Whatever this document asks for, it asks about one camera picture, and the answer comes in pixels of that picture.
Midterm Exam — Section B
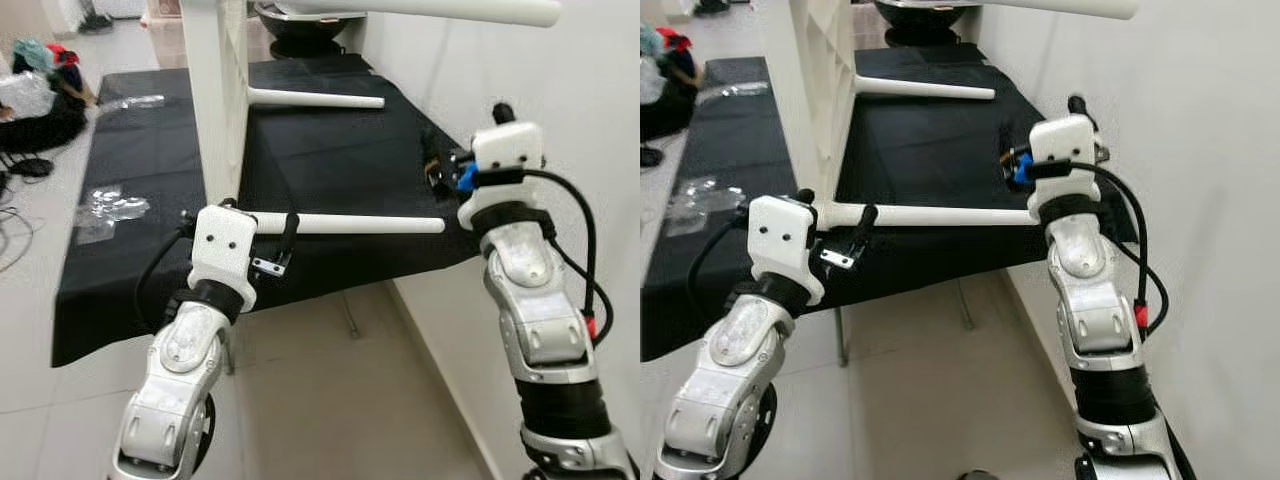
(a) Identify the black table cloth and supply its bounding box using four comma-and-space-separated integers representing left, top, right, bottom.
640, 45, 1141, 363
50, 55, 483, 369

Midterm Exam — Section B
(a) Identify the white plastic table top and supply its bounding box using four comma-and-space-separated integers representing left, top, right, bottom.
180, 0, 253, 207
785, 0, 861, 207

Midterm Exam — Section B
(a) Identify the clear tape cross patch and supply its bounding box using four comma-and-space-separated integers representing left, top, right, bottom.
74, 184, 152, 247
664, 177, 747, 237

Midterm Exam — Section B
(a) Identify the crumpled clear plastic bag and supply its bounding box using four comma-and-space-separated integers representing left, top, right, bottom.
0, 71, 57, 120
640, 54, 670, 107

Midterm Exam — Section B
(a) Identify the black bag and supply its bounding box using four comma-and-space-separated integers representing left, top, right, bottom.
640, 38, 707, 142
0, 58, 92, 154

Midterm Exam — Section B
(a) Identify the beige striped cloth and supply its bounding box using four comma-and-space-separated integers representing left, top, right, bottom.
144, 14, 192, 70

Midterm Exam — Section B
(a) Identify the red and teal clothes pile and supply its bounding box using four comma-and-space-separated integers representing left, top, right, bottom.
11, 37, 82, 77
640, 24, 697, 63

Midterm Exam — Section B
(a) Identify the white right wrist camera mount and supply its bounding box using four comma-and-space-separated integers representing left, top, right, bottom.
1027, 113, 1101, 223
457, 121, 547, 232

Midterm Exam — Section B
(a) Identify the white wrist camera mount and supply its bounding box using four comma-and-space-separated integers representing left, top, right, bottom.
457, 121, 547, 232
747, 194, 827, 307
1027, 113, 1101, 223
188, 204, 260, 313

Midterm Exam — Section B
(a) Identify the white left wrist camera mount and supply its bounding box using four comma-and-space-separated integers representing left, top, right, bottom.
188, 204, 260, 313
747, 194, 827, 307

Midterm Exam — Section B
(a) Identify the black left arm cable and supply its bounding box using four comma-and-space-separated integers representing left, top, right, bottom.
134, 214, 198, 333
687, 204, 758, 313

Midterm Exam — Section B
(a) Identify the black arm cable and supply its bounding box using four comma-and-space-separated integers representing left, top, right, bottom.
1093, 160, 1170, 342
687, 204, 758, 313
134, 214, 198, 333
518, 168, 614, 347

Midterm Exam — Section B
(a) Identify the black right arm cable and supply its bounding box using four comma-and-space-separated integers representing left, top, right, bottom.
1093, 160, 1170, 342
518, 168, 614, 347

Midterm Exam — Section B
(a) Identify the black floor cable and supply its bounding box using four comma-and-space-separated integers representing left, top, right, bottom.
0, 168, 37, 273

